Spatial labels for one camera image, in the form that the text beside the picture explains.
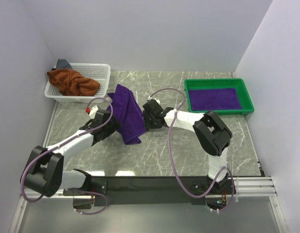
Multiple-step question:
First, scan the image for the purple towel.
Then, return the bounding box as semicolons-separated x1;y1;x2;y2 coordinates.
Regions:
107;84;146;145
188;88;242;111

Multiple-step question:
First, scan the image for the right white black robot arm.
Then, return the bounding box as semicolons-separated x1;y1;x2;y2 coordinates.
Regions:
143;99;232;194

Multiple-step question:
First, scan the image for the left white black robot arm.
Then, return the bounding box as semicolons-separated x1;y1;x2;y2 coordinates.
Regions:
20;110;121;197

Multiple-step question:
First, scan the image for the white plastic basket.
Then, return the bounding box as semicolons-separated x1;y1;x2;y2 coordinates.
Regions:
44;63;111;103

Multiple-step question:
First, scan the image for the orange brown towel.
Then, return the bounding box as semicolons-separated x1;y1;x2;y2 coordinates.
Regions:
47;68;100;96

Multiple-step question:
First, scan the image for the black base beam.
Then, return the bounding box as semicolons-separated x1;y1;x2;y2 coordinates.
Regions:
63;176;234;209

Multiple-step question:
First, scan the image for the folded purple towel in tray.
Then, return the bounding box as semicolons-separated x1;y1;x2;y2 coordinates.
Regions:
188;88;242;111

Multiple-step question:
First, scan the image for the green plastic tray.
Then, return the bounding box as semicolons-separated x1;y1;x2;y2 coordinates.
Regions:
184;78;254;116

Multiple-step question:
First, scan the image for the grey towel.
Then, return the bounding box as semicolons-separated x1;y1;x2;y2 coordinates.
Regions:
52;59;72;70

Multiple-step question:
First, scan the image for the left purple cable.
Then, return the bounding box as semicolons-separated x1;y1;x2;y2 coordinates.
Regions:
19;97;114;203

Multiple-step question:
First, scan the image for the purple cable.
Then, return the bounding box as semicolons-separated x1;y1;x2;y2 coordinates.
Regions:
19;97;114;203
149;88;237;216

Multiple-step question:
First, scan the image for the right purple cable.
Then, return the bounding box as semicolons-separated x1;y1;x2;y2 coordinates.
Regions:
149;88;237;216

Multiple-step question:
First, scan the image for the aluminium frame rail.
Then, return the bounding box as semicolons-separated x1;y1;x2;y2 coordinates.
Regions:
9;177;288;233

